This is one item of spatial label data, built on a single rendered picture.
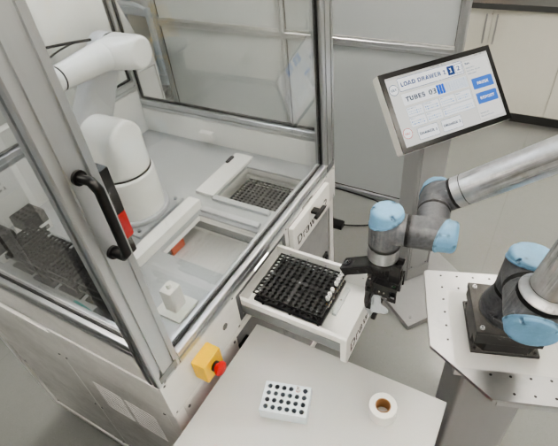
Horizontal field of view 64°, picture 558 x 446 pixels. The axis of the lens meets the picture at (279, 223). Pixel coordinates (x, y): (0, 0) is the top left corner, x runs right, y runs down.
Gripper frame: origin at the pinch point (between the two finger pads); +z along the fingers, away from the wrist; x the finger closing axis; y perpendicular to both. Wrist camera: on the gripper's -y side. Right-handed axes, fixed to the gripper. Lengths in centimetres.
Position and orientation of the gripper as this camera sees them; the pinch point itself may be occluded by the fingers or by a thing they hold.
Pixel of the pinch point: (371, 305)
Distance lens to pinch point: 128.2
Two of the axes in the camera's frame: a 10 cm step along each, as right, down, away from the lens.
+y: 8.7, 2.6, -4.2
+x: 4.8, -6.1, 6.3
